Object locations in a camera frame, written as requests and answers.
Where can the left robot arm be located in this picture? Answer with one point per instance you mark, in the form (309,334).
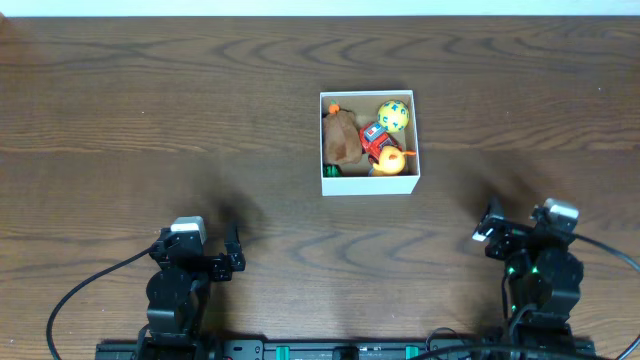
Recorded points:
(178,294)

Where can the brown plush toy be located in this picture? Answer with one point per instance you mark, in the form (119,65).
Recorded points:
(340,137)

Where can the yellow rubber duck toy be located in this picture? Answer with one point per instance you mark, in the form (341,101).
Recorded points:
(391,161)

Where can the red toy fire truck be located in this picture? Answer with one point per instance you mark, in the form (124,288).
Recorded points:
(374,138)

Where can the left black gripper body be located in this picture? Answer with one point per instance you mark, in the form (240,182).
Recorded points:
(209,262)

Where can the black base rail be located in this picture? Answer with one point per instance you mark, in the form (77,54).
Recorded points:
(280,350)

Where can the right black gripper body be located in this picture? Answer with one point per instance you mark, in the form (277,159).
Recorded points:
(513,238)

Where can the green round toy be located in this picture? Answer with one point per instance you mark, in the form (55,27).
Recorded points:
(332,171)

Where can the white cardboard box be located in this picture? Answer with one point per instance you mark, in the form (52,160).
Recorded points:
(356,179)

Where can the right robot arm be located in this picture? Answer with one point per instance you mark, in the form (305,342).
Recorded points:
(541,281)

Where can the yellow ball blue letters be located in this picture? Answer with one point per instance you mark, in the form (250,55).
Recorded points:
(393,116)

